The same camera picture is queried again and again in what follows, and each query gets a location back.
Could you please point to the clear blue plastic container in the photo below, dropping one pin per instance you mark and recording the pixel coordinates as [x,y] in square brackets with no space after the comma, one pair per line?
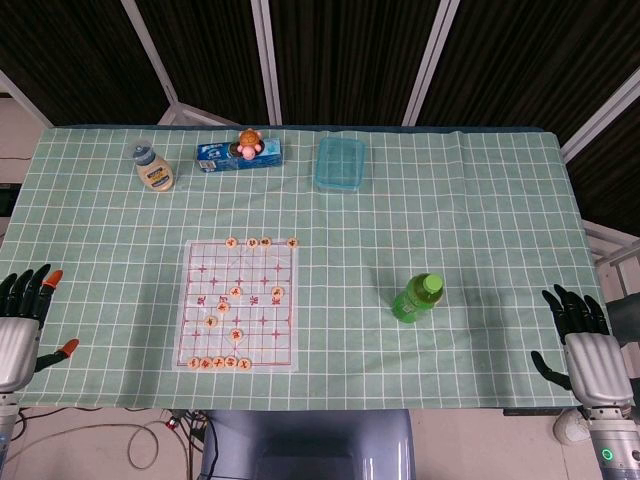
[340,165]

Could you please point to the blue grey robot torso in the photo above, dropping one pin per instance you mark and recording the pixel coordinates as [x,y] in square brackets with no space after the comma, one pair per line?
[310,440]

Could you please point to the green tea bottle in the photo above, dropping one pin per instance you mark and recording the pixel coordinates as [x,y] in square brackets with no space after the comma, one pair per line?
[412,302]

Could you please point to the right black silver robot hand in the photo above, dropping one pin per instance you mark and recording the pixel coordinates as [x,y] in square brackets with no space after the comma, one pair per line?
[597,367]

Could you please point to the cream salad dressing bottle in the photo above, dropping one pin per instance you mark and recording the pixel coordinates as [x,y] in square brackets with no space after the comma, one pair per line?
[156,175]

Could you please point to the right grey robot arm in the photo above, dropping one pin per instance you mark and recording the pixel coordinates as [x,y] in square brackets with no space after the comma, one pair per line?
[615,450]

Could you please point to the dark grey panel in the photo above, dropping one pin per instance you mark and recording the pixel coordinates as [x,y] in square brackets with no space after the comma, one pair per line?
[625,320]

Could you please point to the translucent xiangqi board sheet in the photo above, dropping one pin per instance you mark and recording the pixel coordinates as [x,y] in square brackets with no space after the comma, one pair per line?
[260,345]

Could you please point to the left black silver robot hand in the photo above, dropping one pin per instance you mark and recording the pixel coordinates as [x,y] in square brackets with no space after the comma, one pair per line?
[17,350]

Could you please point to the white metal rack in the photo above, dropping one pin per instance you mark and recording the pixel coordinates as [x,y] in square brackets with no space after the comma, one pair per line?
[612,250]

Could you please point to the pink turtle toy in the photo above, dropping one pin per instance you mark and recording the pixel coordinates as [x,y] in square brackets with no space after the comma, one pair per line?
[247,145]

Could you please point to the black partition panel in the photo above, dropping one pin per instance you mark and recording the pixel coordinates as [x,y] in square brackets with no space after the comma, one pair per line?
[210,50]
[65,45]
[350,50]
[525,50]

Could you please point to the red plug connector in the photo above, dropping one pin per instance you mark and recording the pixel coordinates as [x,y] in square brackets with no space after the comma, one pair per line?
[172,424]

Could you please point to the blue cookie box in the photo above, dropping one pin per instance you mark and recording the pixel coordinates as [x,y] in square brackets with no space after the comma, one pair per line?
[215,157]

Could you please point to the white partition frame post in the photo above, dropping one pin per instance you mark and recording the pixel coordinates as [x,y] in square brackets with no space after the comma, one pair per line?
[25,100]
[150,52]
[595,125]
[267,60]
[432,60]

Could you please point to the black box device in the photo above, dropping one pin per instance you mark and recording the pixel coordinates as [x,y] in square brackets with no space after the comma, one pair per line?
[7,200]

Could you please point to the white sneaker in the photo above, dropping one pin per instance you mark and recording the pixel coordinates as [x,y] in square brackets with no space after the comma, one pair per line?
[567,427]

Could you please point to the green checkered tablecloth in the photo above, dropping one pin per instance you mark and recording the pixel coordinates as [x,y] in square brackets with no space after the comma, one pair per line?
[450,225]

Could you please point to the white partition foot frame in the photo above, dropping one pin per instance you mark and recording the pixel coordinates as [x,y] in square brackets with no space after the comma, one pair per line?
[190,112]

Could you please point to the wooden xiangqi chess piece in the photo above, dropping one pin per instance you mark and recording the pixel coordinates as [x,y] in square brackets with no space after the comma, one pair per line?
[292,242]
[230,242]
[193,363]
[278,291]
[236,291]
[244,364]
[265,242]
[231,361]
[205,364]
[218,362]
[222,306]
[236,334]
[211,321]
[252,243]

